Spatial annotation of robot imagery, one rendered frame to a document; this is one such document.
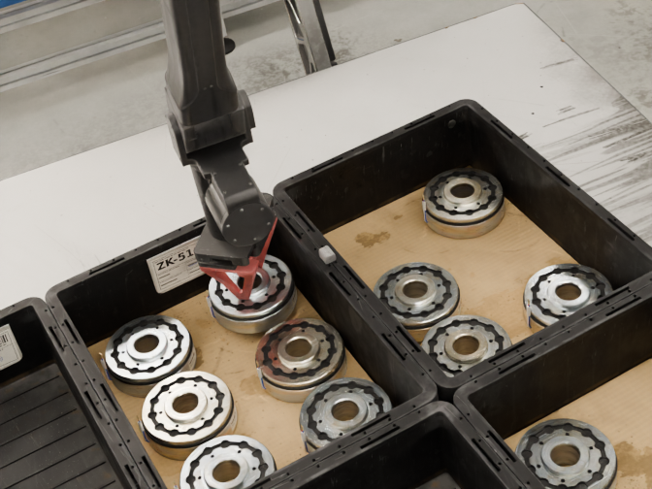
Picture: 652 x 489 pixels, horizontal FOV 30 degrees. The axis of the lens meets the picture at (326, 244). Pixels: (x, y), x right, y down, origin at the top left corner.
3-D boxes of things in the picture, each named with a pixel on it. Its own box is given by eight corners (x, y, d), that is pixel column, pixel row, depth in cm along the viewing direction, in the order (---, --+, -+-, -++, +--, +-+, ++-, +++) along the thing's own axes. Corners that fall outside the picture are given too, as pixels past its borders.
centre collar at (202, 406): (157, 402, 136) (156, 398, 135) (197, 382, 137) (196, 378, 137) (175, 431, 132) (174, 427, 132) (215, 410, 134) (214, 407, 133)
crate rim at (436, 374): (270, 202, 151) (266, 187, 150) (470, 109, 160) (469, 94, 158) (446, 408, 124) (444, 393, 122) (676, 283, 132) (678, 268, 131)
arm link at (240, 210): (240, 81, 128) (162, 107, 126) (277, 142, 120) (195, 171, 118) (257, 167, 136) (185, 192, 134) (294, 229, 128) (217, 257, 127)
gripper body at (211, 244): (277, 207, 141) (265, 159, 136) (249, 270, 135) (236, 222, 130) (224, 202, 143) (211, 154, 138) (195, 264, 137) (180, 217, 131)
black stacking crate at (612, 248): (283, 257, 158) (269, 191, 150) (472, 166, 166) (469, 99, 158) (452, 463, 131) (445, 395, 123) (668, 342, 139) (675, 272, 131)
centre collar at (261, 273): (222, 280, 146) (221, 277, 145) (258, 263, 147) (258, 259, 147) (241, 306, 142) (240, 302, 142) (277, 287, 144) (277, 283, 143)
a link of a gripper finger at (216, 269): (282, 271, 145) (269, 214, 139) (265, 315, 141) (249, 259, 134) (230, 265, 147) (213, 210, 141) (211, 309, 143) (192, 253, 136)
